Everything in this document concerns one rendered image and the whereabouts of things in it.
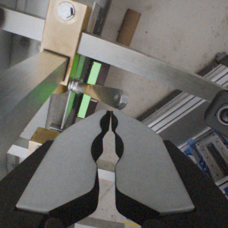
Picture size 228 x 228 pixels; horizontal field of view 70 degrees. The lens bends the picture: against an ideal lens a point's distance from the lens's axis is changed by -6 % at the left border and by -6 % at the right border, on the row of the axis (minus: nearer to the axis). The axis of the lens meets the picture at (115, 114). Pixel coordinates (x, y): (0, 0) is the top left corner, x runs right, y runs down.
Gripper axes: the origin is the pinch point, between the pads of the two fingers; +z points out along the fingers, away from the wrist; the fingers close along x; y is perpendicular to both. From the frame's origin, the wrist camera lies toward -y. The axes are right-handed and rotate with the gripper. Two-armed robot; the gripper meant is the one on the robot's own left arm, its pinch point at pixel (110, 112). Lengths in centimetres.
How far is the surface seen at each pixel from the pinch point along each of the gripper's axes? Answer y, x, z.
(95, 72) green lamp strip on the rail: 5.9, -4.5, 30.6
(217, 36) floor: 2, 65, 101
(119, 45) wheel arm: -2.5, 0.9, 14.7
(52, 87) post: 1.1, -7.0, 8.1
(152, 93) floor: 41, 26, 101
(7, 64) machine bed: 4.5, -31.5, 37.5
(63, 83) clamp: 2.7, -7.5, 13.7
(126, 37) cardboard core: 4, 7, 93
